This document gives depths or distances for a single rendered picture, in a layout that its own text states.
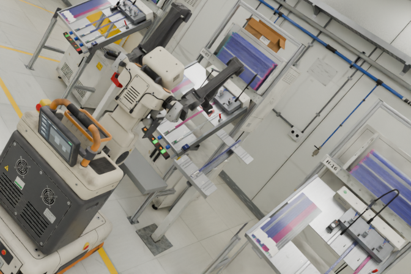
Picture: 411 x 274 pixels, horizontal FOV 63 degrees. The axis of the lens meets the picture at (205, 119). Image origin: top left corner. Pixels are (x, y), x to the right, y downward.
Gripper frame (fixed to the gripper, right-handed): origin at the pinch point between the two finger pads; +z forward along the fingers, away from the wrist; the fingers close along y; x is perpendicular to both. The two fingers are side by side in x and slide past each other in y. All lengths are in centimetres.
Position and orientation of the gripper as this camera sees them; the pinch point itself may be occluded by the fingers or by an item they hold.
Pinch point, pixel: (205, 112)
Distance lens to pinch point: 260.3
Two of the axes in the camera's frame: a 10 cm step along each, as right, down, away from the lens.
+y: -6.1, -6.5, 4.5
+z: 0.0, 5.7, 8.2
